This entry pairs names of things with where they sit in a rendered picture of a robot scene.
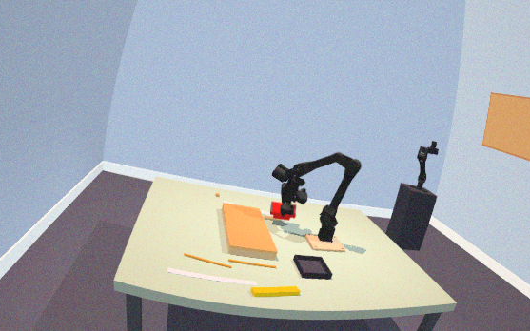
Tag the pale yellow floor panel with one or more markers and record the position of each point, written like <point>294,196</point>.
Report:
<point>246,232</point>

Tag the red rectangular block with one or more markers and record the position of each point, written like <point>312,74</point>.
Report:
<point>275,211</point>

